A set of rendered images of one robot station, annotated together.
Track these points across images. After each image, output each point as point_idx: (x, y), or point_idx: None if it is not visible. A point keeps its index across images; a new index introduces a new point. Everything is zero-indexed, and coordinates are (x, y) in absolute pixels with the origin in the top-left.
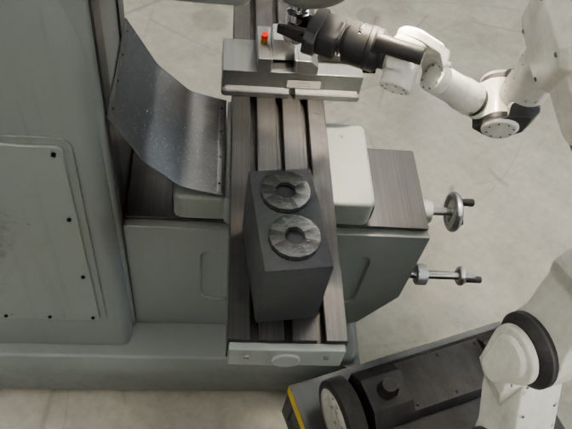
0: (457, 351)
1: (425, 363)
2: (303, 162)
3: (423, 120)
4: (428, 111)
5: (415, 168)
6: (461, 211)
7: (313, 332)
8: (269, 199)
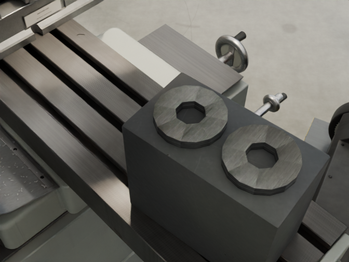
0: (339, 161)
1: (330, 192)
2: (116, 88)
3: (99, 20)
4: (97, 11)
5: (182, 35)
6: (243, 47)
7: (311, 248)
8: (187, 138)
